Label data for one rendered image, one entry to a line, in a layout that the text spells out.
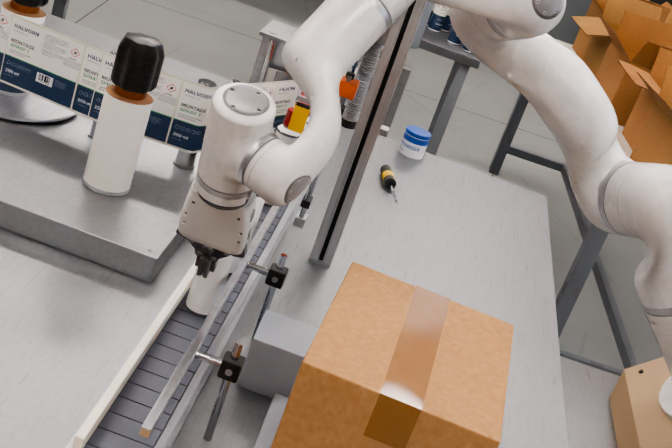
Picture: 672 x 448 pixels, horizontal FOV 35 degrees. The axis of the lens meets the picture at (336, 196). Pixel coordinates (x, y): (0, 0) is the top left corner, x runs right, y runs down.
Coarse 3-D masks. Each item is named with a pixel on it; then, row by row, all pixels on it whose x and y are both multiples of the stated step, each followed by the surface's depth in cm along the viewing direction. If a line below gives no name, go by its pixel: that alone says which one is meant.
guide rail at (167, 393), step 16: (272, 208) 194; (256, 240) 180; (240, 272) 168; (224, 288) 162; (224, 304) 160; (208, 320) 152; (192, 352) 143; (176, 368) 139; (176, 384) 136; (160, 400) 132; (160, 416) 131; (144, 432) 126
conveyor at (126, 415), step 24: (264, 216) 209; (264, 240) 200; (240, 288) 180; (168, 336) 160; (192, 336) 162; (144, 360) 153; (168, 360) 155; (144, 384) 148; (120, 408) 141; (144, 408) 143; (168, 408) 144; (96, 432) 135; (120, 432) 137
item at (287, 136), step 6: (288, 108) 208; (288, 114) 208; (288, 120) 208; (282, 126) 209; (276, 132) 209; (282, 132) 208; (288, 132) 208; (294, 132) 208; (282, 138) 208; (288, 138) 208; (294, 138) 208; (288, 144) 209; (264, 204) 214; (270, 204) 214
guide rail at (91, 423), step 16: (192, 272) 173; (176, 304) 164; (160, 320) 157; (144, 336) 152; (144, 352) 150; (128, 368) 144; (112, 384) 139; (112, 400) 138; (96, 416) 132; (80, 432) 129
